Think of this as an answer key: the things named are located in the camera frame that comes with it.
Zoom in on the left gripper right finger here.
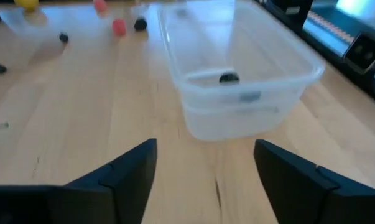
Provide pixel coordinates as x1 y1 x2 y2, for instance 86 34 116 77
254 139 375 224

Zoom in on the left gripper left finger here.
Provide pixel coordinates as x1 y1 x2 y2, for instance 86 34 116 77
64 138 158 224

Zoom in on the clear plastic tupperware container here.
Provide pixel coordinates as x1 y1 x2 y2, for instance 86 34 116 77
157 0 326 141

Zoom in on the dark toy cherry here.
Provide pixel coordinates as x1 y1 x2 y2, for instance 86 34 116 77
218 72 241 85

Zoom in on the pink toy raspberry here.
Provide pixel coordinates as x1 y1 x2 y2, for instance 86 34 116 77
93 0 108 14
111 18 127 37

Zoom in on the toy blackberry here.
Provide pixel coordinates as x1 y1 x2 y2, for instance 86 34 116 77
133 17 149 32

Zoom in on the yellow toy lemon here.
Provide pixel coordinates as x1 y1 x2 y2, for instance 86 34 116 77
13 0 40 10

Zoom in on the table-level camera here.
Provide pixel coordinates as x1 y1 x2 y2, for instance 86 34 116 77
343 30 375 75

